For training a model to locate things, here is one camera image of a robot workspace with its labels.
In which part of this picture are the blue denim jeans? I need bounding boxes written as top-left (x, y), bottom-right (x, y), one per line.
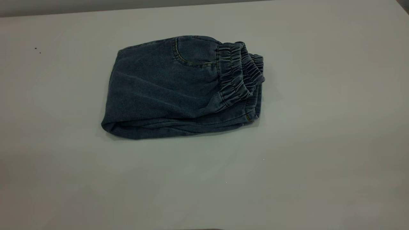
top-left (101, 35), bottom-right (266, 140)

